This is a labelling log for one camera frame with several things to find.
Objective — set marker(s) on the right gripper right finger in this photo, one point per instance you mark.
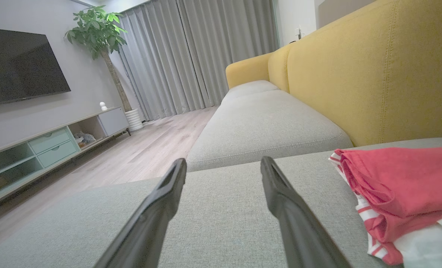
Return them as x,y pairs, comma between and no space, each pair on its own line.
299,234

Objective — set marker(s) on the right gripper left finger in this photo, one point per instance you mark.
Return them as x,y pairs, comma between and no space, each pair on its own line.
150,230

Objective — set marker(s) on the red Bulls jersey white sleeves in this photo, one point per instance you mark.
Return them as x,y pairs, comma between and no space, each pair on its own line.
410,182

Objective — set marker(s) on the wide grey sofa seat cushion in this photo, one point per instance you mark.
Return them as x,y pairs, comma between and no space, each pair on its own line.
224,223

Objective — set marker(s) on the white ribbed plant pot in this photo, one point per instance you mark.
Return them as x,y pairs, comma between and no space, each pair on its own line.
134,119

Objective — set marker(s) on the grey sofa back cushion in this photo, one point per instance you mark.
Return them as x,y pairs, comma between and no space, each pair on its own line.
265,126

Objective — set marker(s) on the soft toys in cabinet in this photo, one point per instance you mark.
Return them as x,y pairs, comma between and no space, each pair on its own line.
83,138

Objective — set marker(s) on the white cabinet door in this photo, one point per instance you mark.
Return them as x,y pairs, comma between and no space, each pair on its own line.
113,121

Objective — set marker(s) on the pale green cabinet drawer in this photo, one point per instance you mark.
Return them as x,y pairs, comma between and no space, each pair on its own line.
49,140
57,153

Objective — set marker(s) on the low wooden television cabinet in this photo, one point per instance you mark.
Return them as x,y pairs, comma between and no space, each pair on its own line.
16,175

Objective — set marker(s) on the yellow sofa back cushion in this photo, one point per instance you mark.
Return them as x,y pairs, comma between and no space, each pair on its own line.
278,69
373,74

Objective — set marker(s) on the grey curtain panel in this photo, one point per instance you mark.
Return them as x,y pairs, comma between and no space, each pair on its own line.
232,37
157,59

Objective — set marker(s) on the yellow sofa armrest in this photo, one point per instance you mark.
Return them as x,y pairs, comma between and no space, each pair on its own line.
245,70

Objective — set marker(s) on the green leafy indoor tree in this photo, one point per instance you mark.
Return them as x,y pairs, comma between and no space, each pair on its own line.
94,29

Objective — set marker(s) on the black flat screen television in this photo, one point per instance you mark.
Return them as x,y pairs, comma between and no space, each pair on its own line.
19,67

